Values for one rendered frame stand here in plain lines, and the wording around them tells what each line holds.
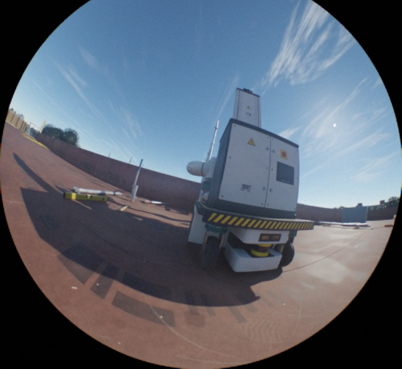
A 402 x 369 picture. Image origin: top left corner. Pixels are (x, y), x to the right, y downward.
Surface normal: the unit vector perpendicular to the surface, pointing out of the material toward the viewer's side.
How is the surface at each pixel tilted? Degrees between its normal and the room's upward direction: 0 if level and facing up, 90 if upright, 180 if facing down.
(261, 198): 90
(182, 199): 90
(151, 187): 90
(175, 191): 90
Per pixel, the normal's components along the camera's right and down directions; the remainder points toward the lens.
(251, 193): 0.07, -0.22
